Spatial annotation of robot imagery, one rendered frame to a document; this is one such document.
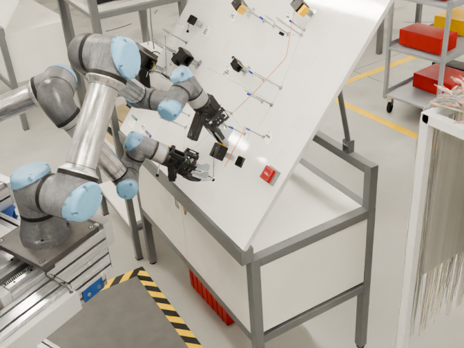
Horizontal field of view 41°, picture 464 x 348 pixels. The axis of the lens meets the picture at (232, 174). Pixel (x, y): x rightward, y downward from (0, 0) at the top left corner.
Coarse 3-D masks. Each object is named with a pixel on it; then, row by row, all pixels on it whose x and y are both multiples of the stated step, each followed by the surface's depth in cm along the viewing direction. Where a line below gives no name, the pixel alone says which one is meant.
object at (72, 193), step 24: (96, 48) 172; (120, 48) 170; (96, 72) 171; (120, 72) 171; (96, 96) 171; (96, 120) 171; (72, 144) 171; (96, 144) 171; (72, 168) 168; (48, 192) 168; (72, 192) 165; (96, 192) 170; (72, 216) 167
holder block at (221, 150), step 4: (216, 144) 234; (220, 144) 232; (212, 148) 235; (216, 148) 233; (220, 148) 232; (224, 148) 234; (228, 148) 235; (212, 152) 234; (216, 152) 233; (220, 152) 233; (224, 152) 234; (212, 156) 234; (216, 156) 232; (220, 156) 234; (220, 160) 234
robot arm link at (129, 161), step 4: (124, 156) 226; (128, 156) 224; (124, 160) 225; (128, 160) 224; (132, 160) 224; (136, 160) 224; (128, 164) 223; (132, 164) 223; (136, 164) 225; (140, 164) 227; (136, 168) 223
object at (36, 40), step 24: (0, 0) 488; (24, 0) 558; (0, 24) 474; (24, 24) 495; (48, 24) 491; (0, 48) 485; (24, 48) 488; (48, 48) 499; (0, 72) 516; (24, 72) 496; (24, 120) 507
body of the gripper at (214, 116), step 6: (210, 96) 223; (210, 102) 223; (216, 102) 225; (198, 108) 221; (204, 108) 221; (210, 108) 225; (216, 108) 226; (222, 108) 225; (210, 114) 226; (216, 114) 225; (222, 114) 229; (210, 120) 224; (216, 120) 227; (222, 120) 228; (210, 126) 226; (216, 126) 226
